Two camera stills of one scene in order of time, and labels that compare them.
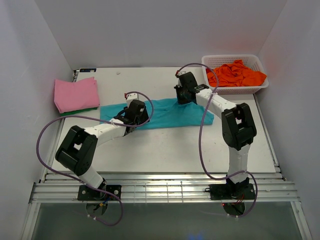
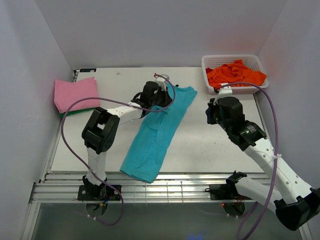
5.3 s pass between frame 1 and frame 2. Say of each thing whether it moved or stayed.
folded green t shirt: stayed
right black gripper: moved
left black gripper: moved
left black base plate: stayed
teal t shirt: moved
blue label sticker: stayed
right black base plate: stayed
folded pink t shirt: stayed
